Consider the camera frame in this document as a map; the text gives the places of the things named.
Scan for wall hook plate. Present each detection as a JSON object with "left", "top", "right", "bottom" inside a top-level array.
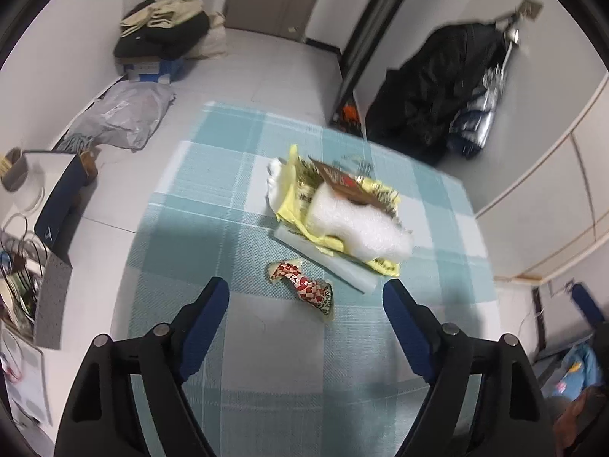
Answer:
[{"left": 516, "top": 0, "right": 544, "bottom": 22}]

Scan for yellow snack wrapper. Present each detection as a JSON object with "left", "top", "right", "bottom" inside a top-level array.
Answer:
[{"left": 273, "top": 144, "right": 413, "bottom": 278}]

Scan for black backpack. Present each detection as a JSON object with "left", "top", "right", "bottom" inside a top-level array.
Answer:
[{"left": 364, "top": 22, "right": 505, "bottom": 166}]

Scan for white plastic strip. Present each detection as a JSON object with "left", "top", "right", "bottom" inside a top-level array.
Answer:
[{"left": 273, "top": 225, "right": 381, "bottom": 294}]

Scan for pile of clothes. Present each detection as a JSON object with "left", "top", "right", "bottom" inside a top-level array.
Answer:
[{"left": 113, "top": 0, "right": 227, "bottom": 63}]

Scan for blue white shoebox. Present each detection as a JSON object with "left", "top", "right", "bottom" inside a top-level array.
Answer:
[{"left": 118, "top": 57, "right": 185, "bottom": 85}]

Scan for white cabinet doors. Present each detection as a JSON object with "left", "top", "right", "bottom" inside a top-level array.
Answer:
[{"left": 476, "top": 77, "right": 608, "bottom": 284}]

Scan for white foam sheet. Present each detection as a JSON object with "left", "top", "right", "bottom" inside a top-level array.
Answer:
[{"left": 304, "top": 183, "right": 414, "bottom": 263}]

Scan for red checkered candy wrapper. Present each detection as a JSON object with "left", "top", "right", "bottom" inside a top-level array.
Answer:
[{"left": 266, "top": 259, "right": 335, "bottom": 319}]

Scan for navy blue box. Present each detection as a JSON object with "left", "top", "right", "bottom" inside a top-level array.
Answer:
[{"left": 30, "top": 152, "right": 88, "bottom": 249}]

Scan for tangled cables clutter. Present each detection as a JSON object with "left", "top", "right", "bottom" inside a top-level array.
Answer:
[{"left": 1, "top": 213, "right": 49, "bottom": 340}]

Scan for silver folded umbrella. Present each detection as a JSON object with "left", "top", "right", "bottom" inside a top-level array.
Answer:
[{"left": 447, "top": 24, "right": 519, "bottom": 160}]

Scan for brown snack wrapper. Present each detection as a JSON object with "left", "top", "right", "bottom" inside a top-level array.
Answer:
[{"left": 310, "top": 158, "right": 389, "bottom": 213}]

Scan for white tissue bag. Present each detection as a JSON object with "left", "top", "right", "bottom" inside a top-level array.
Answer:
[{"left": 266, "top": 158, "right": 288, "bottom": 213}]

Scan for grey plastic mailer bag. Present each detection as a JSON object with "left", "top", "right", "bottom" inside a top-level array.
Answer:
[{"left": 56, "top": 80, "right": 174, "bottom": 154}]

